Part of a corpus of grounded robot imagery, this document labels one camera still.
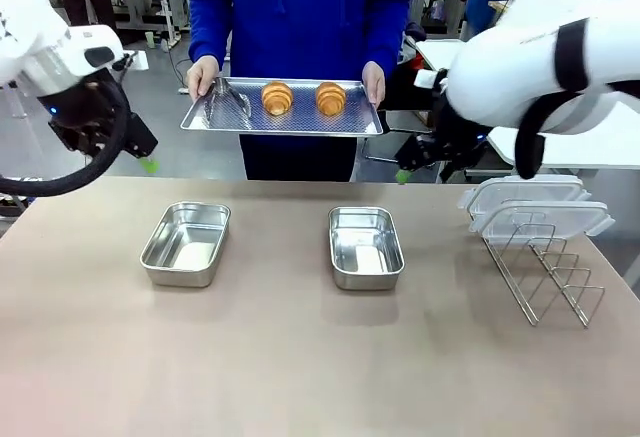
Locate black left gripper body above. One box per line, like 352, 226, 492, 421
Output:
118, 111, 160, 160

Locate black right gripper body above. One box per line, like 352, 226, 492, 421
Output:
394, 134, 442, 172

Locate metal serving tongs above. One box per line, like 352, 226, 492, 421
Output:
204, 76, 252, 126

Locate golden croissant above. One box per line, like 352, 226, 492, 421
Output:
314, 81, 348, 118
261, 80, 295, 118

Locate metal baking tray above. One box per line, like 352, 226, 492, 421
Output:
179, 76, 385, 138

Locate clear plastic clip lid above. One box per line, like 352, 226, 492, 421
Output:
467, 199, 616, 249
455, 175, 593, 219

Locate person's right forearm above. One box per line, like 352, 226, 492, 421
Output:
187, 0, 234, 64

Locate person's left forearm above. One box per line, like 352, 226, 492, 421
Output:
360, 0, 410, 66

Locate person's left hand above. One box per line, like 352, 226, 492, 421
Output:
361, 60, 387, 107

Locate person's right hand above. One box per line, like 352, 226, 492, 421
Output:
186, 56, 222, 101

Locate rectangular steel container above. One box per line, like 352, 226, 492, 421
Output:
327, 206, 406, 292
139, 201, 233, 289

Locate person in blue hoodie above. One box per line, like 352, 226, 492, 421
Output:
182, 0, 419, 182

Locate black left arm cable sleeve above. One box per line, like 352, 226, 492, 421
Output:
0, 74, 133, 197

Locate black arm cable sleeve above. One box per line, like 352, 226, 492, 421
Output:
514, 89, 569, 181
0, 74, 133, 197

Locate black chair metal frame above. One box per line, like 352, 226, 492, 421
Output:
363, 69, 441, 164

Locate black right arm cable sleeve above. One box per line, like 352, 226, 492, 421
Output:
514, 89, 569, 181

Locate metal wire lid rack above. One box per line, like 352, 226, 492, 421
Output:
481, 211, 607, 330

